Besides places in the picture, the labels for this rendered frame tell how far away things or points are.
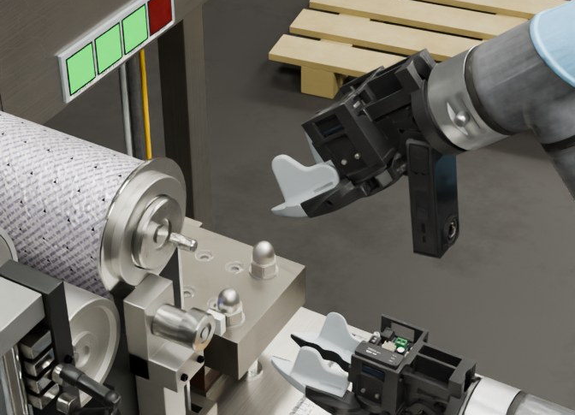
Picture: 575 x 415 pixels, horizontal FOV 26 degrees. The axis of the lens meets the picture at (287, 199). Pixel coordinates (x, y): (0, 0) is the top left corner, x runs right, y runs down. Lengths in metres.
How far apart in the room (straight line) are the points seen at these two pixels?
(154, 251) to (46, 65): 0.43
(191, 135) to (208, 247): 0.73
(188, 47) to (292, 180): 1.13
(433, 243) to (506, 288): 2.08
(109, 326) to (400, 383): 0.29
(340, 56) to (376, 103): 2.76
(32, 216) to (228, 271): 0.36
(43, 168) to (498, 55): 0.51
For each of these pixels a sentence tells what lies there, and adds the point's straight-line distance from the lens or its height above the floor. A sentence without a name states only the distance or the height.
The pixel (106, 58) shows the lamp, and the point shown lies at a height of 1.17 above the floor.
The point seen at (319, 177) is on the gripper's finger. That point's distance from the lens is 1.07.
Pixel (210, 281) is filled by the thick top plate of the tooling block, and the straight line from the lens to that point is 1.52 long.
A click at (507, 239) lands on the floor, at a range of 3.28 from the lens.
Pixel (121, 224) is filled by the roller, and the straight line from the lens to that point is 1.20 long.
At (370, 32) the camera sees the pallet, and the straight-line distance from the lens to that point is 3.91.
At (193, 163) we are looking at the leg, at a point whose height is 0.68.
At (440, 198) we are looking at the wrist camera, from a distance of 1.03.
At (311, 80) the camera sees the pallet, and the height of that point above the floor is 0.05.
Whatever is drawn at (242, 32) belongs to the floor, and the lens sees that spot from 4.15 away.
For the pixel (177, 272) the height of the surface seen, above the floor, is 1.15.
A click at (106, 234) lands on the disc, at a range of 1.19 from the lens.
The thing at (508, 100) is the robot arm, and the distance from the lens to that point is 0.93.
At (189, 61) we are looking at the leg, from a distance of 2.21.
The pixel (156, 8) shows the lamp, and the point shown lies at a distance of 1.76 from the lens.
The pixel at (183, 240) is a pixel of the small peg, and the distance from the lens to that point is 1.25.
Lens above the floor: 2.02
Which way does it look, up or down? 37 degrees down
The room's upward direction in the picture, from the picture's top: straight up
